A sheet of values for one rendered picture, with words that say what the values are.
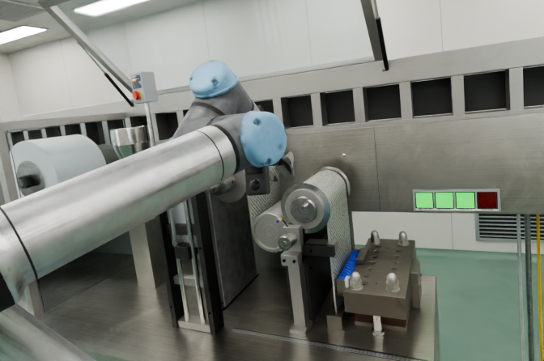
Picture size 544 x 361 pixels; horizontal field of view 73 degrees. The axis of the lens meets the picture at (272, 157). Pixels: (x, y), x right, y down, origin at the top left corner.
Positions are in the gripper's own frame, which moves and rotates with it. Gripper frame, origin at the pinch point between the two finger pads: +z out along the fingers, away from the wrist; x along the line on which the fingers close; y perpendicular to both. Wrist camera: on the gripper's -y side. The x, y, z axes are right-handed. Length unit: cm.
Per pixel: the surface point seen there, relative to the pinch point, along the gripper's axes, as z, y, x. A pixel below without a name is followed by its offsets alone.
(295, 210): 19.1, 0.2, 3.5
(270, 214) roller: 21.3, 0.0, 12.2
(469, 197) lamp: 49, 18, -42
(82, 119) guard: 6, 34, 97
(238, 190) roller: 17.5, 6.0, 22.8
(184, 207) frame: 8.5, -3.6, 33.8
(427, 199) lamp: 49, 17, -29
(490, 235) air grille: 290, 92, -68
